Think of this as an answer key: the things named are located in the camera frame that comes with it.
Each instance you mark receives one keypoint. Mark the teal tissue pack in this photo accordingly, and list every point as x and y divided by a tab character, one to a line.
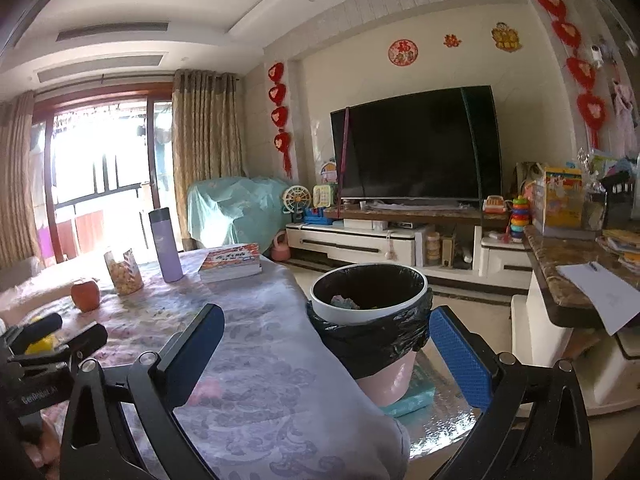
407	400

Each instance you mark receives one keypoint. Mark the person's left hand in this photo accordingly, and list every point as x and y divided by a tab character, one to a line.
50	440

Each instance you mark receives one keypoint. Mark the white television cabinet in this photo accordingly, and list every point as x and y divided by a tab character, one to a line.
400	240

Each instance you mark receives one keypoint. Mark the colourful printed box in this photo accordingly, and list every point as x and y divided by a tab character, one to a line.
560	200

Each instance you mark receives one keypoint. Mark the pink ribbon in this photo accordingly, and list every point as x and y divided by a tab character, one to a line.
345	155

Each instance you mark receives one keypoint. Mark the blue toy tray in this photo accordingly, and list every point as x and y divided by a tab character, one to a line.
315	217

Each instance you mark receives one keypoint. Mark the red apple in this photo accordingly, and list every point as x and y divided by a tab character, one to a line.
85	296

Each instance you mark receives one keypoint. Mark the black box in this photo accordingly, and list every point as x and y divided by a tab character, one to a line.
620	195

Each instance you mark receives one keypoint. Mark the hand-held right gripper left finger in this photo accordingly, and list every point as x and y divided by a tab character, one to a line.
192	355

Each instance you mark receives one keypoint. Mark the book on table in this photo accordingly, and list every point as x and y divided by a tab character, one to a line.
230	262

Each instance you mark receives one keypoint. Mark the toy ferris wheel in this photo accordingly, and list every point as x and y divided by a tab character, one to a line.
295	200

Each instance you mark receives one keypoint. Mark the teal furniture cover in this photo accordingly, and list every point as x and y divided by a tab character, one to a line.
230	205

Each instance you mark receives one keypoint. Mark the silver foil mat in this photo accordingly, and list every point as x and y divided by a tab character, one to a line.
440	430

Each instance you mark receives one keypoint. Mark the toy cash register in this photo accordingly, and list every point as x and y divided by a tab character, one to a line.
495	205

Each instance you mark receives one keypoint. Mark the round red wall decal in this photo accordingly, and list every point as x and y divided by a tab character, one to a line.
402	52

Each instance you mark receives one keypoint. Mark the pink hanging garment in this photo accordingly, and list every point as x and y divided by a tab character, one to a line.
625	115

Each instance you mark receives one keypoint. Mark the black trash bin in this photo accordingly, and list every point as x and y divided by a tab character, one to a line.
385	385

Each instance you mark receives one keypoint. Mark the stack of booklets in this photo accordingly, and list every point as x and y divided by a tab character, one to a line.
622	247

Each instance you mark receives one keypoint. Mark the beige patterned curtain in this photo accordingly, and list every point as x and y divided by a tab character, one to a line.
205	145
17	175

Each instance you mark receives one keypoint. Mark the small red wall decal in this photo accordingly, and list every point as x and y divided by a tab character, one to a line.
451	40

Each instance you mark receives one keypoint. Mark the yellow green toy phone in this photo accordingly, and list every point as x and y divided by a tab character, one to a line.
322	195

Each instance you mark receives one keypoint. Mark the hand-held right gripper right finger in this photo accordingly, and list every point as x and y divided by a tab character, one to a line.
460	355

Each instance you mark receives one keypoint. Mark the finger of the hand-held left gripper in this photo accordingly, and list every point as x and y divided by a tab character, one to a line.
47	322
90	337

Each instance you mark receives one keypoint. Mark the white security camera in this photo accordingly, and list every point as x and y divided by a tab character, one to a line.
596	54

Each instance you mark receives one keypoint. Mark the sliding glass door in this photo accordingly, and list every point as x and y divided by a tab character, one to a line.
100	175

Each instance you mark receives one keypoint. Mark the pink kettlebell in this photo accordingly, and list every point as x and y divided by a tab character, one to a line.
280	249

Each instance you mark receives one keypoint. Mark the ceiling air vent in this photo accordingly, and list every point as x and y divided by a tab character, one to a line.
112	32

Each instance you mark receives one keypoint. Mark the stacked yellow tins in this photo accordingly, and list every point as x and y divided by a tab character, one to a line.
433	247

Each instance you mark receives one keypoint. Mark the rainbow stacking rings toy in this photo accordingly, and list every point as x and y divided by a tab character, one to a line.
517	217

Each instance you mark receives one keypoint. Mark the gold figure wall decal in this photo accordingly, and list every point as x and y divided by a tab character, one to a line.
506	37

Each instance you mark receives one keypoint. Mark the white paper sheet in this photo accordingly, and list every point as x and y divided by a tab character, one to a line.
605	295

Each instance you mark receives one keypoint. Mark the glass jar of snack balls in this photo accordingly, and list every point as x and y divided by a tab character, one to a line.
122	272

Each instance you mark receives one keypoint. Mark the black flat television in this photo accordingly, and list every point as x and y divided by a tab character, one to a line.
420	145

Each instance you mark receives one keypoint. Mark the purple thermos bottle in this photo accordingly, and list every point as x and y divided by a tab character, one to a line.
165	242

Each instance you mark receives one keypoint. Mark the brown gift bag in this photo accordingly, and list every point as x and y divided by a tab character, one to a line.
525	177

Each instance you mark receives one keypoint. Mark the pink toy house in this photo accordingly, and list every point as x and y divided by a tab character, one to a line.
329	171

